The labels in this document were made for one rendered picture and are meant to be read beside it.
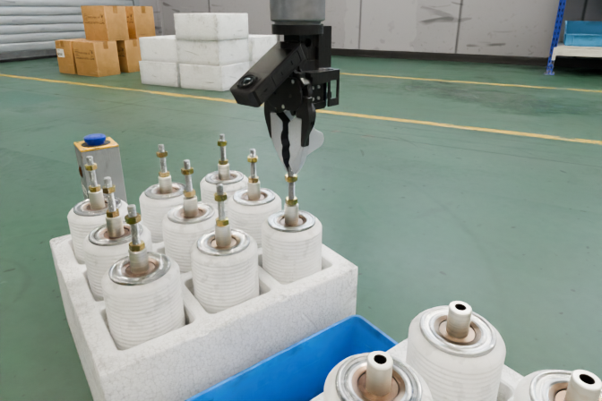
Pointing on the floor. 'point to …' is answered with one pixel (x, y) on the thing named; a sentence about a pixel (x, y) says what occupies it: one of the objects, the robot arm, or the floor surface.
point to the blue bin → (301, 364)
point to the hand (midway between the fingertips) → (288, 166)
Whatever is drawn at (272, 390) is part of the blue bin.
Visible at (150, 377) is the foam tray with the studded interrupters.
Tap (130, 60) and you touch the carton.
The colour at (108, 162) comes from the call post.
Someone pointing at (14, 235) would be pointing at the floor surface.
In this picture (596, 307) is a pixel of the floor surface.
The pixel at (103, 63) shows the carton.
